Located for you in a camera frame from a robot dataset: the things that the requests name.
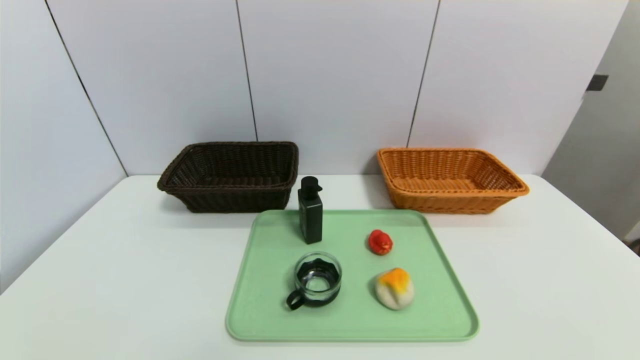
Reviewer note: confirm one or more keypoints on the black pump dispenser bottle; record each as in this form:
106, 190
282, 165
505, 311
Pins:
311, 215

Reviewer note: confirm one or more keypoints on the red rubber duck toy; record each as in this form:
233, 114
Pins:
380, 243

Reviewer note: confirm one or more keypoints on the white and orange bun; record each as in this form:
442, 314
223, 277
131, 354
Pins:
395, 292

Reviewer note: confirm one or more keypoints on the dark brown wicker basket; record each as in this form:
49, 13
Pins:
235, 197

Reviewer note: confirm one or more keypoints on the orange wicker basket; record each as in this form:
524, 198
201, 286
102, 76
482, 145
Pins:
450, 200

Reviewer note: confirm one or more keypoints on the light green plastic tray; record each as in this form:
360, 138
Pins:
360, 320

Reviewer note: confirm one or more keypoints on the small black wall fixture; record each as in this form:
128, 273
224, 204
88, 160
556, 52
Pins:
597, 82

